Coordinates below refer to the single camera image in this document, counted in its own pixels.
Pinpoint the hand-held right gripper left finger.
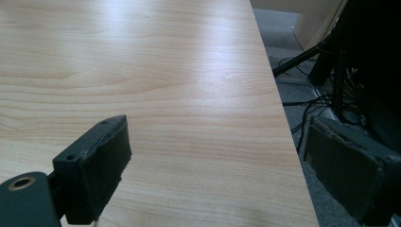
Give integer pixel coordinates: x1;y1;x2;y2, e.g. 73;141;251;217
52;113;133;226

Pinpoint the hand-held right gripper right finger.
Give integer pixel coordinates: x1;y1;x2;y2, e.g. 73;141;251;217
304;115;401;227

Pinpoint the black metal stand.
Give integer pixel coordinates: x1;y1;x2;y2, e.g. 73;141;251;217
272;0;401;152

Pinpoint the beige cabinet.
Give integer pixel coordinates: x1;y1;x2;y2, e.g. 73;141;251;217
250;0;349;51

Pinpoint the black cable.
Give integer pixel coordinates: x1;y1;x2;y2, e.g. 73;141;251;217
282;93;335;154

